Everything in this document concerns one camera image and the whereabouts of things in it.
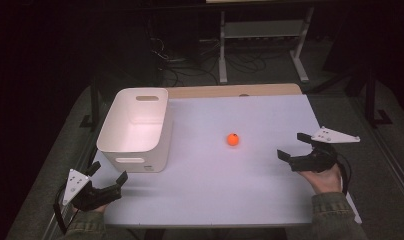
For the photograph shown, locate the white metal stand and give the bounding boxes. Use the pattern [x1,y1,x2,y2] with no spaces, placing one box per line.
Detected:
[217,5,316,85]

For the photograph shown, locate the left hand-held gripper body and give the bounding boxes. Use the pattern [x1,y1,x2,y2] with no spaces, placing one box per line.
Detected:
[61,168,123,212]

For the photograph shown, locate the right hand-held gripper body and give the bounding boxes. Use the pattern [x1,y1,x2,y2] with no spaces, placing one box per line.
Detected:
[289,125,361,174]

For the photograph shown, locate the person's left hand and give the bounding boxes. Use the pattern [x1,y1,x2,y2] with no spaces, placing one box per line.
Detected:
[72,203,109,215]

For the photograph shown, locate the white plastic basket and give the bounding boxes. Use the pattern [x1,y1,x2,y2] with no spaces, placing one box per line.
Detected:
[96,87,174,174]

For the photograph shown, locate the black stand leg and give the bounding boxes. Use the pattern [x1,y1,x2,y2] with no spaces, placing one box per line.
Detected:
[79,74,102,132]
[363,68,394,128]

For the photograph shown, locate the orange ball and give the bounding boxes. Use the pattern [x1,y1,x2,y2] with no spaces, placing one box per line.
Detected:
[226,132,241,147]

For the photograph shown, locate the tangle of floor cables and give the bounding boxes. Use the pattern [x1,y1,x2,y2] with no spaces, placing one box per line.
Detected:
[149,35,268,88]

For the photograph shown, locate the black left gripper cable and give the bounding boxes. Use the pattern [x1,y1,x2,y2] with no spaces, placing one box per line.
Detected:
[52,184,78,235]

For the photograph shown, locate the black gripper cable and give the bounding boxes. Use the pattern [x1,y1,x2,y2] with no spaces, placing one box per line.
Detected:
[52,184,78,235]
[334,153,353,196]

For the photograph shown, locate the person's right hand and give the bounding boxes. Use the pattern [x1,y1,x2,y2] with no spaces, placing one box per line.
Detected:
[297,164,344,195]

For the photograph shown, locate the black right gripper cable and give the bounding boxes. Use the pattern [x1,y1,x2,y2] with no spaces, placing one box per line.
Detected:
[334,153,353,196]

